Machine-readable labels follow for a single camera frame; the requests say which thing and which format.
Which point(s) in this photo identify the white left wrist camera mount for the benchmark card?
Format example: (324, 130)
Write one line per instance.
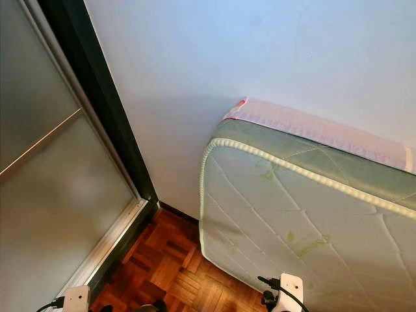
(77, 299)

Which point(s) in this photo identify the pink padded board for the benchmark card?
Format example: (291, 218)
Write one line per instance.
(312, 127)

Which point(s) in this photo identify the frosted glass sliding door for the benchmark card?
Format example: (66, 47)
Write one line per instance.
(52, 182)

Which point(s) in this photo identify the dark door frame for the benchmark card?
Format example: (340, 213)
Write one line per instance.
(97, 84)

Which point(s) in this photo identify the silver robot left leg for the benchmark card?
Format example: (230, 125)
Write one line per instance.
(153, 307)

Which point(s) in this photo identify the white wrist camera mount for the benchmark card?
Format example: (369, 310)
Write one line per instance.
(77, 299)
(291, 289)

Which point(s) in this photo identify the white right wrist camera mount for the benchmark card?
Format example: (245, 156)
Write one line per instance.
(291, 289)

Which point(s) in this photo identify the dark wooden baseboard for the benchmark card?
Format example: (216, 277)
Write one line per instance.
(179, 213)

